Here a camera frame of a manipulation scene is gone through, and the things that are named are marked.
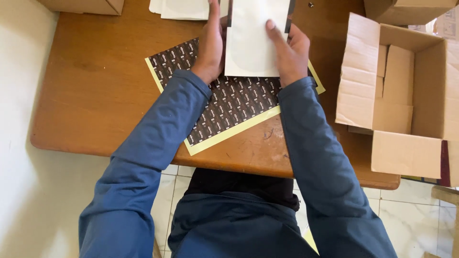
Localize wooden furniture piece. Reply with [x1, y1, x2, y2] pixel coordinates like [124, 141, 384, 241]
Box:
[424, 185, 459, 258]

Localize brown sticker label sheet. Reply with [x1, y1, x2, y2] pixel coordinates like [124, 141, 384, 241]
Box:
[145, 37, 326, 156]

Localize person's blue shirt body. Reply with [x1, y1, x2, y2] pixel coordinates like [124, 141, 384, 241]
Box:
[167, 168, 320, 258]

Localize wooden desk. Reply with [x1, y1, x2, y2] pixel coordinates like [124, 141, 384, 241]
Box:
[30, 0, 401, 190]

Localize small cardboard box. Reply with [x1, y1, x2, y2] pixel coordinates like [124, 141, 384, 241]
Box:
[364, 0, 459, 26]

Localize closed cardboard box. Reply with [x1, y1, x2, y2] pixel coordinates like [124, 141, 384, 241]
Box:
[37, 0, 125, 16]

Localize open cardboard box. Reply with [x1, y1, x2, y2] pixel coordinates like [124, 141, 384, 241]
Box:
[335, 12, 459, 188]

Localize person's right hand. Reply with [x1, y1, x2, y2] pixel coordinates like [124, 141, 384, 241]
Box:
[266, 19, 311, 89]

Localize pile of white pouches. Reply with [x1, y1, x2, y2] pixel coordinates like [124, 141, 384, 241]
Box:
[149, 0, 230, 21]

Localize white paper pouch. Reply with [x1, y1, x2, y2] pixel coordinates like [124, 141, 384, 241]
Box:
[224, 0, 296, 78]

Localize person's left hand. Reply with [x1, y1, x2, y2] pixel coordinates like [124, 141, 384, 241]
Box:
[190, 0, 227, 86]

